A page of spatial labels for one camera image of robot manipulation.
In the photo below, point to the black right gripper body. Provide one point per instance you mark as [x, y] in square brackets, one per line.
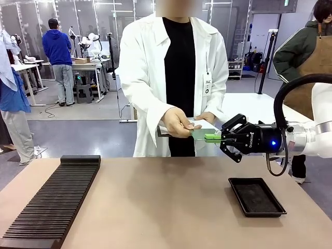
[262, 141]

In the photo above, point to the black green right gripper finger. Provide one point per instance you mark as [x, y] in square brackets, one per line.
[236, 124]
[233, 151]

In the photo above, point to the clipboard with white paper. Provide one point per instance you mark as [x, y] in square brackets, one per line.
[208, 125]

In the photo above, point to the green PCB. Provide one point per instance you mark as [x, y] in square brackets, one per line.
[201, 134]

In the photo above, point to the person's right forearm white sleeve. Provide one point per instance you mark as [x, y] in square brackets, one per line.
[153, 116]

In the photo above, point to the person's left forearm white sleeve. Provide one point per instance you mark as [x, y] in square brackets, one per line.
[220, 103]

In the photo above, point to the black slotted PCB rack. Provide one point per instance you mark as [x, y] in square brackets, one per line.
[52, 207]

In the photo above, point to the person's left hand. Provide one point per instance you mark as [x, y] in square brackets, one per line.
[208, 117]

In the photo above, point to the person's right hand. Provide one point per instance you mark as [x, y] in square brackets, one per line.
[179, 124]

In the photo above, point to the white name tag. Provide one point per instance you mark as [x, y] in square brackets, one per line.
[207, 85]

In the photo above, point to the black rectangular tray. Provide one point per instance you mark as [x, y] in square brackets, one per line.
[256, 197]

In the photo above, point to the wooden shoe shelf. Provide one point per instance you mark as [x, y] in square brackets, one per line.
[236, 70]

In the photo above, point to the black tripod pole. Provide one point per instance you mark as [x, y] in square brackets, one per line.
[267, 59]

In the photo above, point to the person in brown apron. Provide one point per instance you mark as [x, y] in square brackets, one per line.
[293, 59]

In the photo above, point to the person in white lab coat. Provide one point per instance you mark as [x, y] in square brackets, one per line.
[145, 64]

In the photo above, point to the white desk with metal legs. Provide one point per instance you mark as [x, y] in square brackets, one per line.
[85, 66]

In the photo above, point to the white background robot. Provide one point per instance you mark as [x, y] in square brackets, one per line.
[92, 41]

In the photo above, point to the cardboard box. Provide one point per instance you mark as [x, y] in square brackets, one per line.
[82, 60]

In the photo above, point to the man in blue hoodie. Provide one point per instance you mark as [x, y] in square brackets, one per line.
[57, 46]

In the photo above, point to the person in light blue shirt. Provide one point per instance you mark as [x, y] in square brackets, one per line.
[13, 103]

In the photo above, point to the dark wall screen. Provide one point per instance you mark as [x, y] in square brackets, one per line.
[272, 5]

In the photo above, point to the black camera tripod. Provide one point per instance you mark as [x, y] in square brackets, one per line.
[112, 62]

